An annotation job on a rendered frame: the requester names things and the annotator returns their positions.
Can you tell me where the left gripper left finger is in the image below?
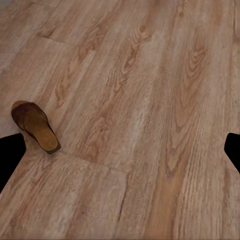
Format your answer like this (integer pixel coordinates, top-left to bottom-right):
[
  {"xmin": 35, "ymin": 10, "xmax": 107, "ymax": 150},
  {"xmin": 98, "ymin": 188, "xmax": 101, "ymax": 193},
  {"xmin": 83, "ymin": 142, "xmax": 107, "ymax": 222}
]
[{"xmin": 0, "ymin": 133, "xmax": 26, "ymax": 193}]

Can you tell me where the sandal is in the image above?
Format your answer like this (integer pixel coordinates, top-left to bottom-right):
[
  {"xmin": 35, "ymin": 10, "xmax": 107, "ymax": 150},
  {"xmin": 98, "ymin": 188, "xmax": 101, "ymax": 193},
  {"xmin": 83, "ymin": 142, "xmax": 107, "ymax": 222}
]
[{"xmin": 11, "ymin": 100, "xmax": 62, "ymax": 155}]

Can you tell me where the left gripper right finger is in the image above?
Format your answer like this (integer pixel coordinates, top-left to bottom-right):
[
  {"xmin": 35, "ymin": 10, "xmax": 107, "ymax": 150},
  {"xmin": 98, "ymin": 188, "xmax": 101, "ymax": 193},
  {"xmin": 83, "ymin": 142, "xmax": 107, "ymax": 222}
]
[{"xmin": 224, "ymin": 132, "xmax": 240, "ymax": 172}]

